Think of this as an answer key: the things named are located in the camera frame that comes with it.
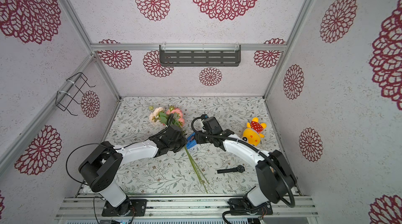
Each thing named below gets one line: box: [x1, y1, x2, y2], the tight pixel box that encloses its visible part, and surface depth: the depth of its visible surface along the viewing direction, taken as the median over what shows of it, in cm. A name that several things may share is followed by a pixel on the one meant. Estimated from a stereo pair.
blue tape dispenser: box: [186, 132, 198, 150], surface depth 94 cm
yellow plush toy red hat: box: [241, 117, 267, 147], surface depth 99 cm
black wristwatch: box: [216, 165, 245, 174], surface depth 87 cm
